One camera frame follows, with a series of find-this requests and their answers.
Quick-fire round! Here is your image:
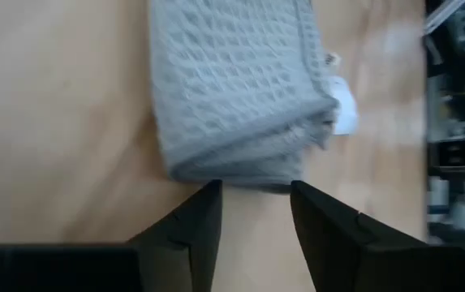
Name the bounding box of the grey waffle microfiber towel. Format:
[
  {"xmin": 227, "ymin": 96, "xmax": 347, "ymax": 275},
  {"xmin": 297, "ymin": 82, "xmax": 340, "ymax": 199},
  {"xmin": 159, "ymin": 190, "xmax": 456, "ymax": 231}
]
[{"xmin": 149, "ymin": 0, "xmax": 359, "ymax": 195}]

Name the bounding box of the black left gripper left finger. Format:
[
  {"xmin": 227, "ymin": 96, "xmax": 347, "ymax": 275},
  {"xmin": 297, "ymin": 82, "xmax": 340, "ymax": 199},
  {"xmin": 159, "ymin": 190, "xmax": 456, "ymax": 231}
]
[{"xmin": 128, "ymin": 179, "xmax": 224, "ymax": 292}]

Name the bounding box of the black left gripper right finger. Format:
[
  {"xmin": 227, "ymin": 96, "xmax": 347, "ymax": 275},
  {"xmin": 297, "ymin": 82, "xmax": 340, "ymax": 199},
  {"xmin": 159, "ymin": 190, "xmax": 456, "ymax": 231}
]
[{"xmin": 290, "ymin": 180, "xmax": 440, "ymax": 292}]

